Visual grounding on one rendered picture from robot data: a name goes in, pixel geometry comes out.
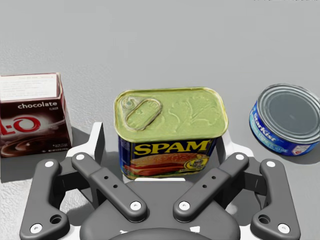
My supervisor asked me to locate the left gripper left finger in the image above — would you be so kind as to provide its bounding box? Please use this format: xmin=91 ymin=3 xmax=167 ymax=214
xmin=19 ymin=121 xmax=149 ymax=240

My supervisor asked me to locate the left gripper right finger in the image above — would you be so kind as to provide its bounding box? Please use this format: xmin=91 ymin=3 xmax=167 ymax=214
xmin=172 ymin=136 xmax=302 ymax=239

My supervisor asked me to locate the green and blue rectangular can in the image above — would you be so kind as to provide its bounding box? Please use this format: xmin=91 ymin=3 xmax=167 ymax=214
xmin=113 ymin=86 xmax=229 ymax=181

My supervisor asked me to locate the blue flat can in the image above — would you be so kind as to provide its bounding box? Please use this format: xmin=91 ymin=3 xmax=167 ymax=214
xmin=248 ymin=83 xmax=320 ymax=157

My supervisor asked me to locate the brown and white carton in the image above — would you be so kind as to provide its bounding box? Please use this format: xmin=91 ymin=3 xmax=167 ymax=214
xmin=0 ymin=72 xmax=74 ymax=158

